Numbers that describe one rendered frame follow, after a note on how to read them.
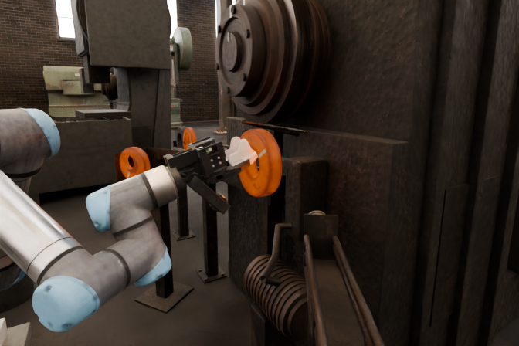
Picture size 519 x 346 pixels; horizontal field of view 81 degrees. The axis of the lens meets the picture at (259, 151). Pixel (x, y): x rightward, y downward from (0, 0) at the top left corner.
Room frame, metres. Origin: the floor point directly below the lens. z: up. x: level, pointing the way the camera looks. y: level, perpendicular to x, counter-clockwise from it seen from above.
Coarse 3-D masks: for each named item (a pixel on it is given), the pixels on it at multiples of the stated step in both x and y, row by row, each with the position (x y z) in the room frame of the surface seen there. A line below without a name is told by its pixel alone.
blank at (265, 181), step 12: (252, 132) 0.69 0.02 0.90; (264, 132) 0.68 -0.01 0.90; (252, 144) 0.69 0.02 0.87; (264, 144) 0.64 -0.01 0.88; (276, 144) 0.65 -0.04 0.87; (264, 156) 0.64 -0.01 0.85; (276, 156) 0.64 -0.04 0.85; (252, 168) 0.72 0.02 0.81; (264, 168) 0.64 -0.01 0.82; (276, 168) 0.63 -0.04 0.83; (252, 180) 0.69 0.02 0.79; (264, 180) 0.64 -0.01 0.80; (276, 180) 0.64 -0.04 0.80; (252, 192) 0.69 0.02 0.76; (264, 192) 0.64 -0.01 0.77
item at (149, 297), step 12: (156, 156) 1.50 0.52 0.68; (120, 180) 1.37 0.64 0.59; (156, 216) 1.34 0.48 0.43; (168, 216) 1.38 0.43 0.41; (168, 228) 1.38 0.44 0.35; (168, 240) 1.37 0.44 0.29; (168, 252) 1.37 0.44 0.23; (168, 276) 1.36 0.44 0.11; (156, 288) 1.35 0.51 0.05; (168, 288) 1.35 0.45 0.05; (180, 288) 1.41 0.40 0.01; (192, 288) 1.41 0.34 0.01; (144, 300) 1.32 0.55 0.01; (156, 300) 1.32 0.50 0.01; (168, 300) 1.32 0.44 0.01; (180, 300) 1.32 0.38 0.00
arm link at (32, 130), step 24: (0, 120) 0.60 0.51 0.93; (24, 120) 0.64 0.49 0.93; (48, 120) 0.69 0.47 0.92; (0, 144) 0.58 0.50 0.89; (24, 144) 0.63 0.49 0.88; (48, 144) 0.67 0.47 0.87; (0, 168) 0.62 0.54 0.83; (24, 168) 0.65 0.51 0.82; (0, 264) 0.70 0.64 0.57; (0, 288) 0.72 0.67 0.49
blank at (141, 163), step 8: (128, 152) 1.34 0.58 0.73; (136, 152) 1.32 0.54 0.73; (144, 152) 1.33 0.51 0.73; (120, 160) 1.36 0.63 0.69; (136, 160) 1.32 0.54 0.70; (144, 160) 1.30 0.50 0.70; (120, 168) 1.36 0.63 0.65; (128, 168) 1.35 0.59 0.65; (136, 168) 1.32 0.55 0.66; (144, 168) 1.30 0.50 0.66; (128, 176) 1.34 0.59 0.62
